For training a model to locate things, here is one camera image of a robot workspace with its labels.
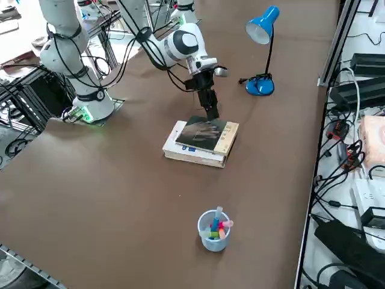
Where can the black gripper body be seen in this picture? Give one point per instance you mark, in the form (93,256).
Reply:
(203,81)

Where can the black and beige book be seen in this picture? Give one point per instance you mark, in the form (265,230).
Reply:
(204,132)

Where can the thick white book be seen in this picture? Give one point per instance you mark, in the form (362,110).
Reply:
(192,158)

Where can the blue desk lamp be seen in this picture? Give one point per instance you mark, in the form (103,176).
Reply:
(260,85)

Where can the light blue marker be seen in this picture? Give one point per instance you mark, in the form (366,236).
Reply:
(219,211)

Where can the pink marker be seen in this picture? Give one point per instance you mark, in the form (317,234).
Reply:
(229,223)

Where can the orange and black plug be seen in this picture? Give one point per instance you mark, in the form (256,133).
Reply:
(337,128)

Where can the green marker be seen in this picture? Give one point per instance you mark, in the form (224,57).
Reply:
(214,234)

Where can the green circuit board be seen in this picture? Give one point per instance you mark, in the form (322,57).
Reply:
(73,113)

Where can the translucent pen cup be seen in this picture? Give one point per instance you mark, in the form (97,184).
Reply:
(213,244)

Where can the orange and black clip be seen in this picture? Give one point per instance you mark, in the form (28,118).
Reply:
(352,153)

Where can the black power adapter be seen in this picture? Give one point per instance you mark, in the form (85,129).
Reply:
(368,61)
(373,90)

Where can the pink packet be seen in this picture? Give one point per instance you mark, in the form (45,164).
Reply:
(374,138)

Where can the white power strip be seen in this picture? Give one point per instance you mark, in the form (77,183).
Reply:
(365,194)

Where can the small black box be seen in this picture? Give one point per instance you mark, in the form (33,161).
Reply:
(373,216)

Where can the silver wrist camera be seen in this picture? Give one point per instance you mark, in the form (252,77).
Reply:
(221,71)

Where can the white post bracket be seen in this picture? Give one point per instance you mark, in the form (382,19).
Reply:
(321,82)

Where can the aluminium frame post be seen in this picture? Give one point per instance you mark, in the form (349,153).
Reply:
(337,42)

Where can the black frame rack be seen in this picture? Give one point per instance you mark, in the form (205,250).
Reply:
(27,99)

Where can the grey slotted rail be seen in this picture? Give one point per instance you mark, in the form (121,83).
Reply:
(30,265)

